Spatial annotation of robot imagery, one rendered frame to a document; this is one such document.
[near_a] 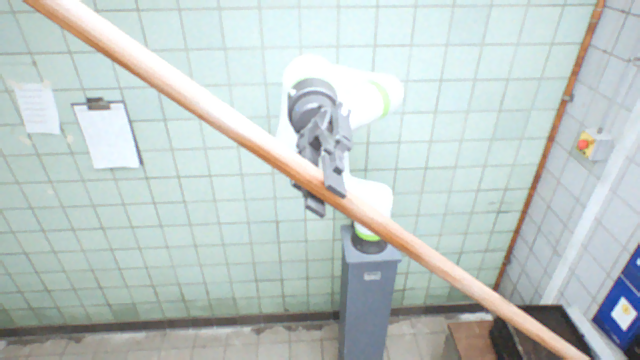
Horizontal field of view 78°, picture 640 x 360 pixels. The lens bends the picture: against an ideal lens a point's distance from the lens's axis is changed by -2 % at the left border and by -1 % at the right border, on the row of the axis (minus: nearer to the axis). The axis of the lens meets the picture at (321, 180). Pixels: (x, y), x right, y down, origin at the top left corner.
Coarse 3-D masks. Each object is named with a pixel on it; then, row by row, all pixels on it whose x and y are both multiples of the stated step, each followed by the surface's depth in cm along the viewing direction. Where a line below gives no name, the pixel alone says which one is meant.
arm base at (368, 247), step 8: (352, 224) 158; (352, 232) 153; (352, 240) 150; (360, 240) 147; (368, 240) 144; (376, 240) 144; (360, 248) 148; (368, 248) 146; (376, 248) 146; (384, 248) 147
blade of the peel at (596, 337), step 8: (576, 312) 113; (576, 320) 112; (584, 320) 111; (584, 328) 110; (592, 328) 108; (592, 336) 107; (600, 336) 122; (592, 344) 106; (600, 344) 105; (608, 344) 122; (600, 352) 104; (608, 352) 103; (616, 352) 122
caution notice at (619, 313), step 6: (624, 300) 150; (618, 306) 153; (624, 306) 150; (630, 306) 148; (612, 312) 156; (618, 312) 153; (624, 312) 150; (630, 312) 148; (618, 318) 153; (624, 318) 151; (630, 318) 148; (624, 324) 151
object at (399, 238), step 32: (32, 0) 35; (64, 0) 36; (96, 32) 37; (128, 64) 39; (160, 64) 40; (192, 96) 41; (224, 128) 43; (256, 128) 45; (288, 160) 46; (320, 192) 49; (384, 224) 53; (416, 256) 57; (480, 288) 63; (512, 320) 67; (576, 352) 77
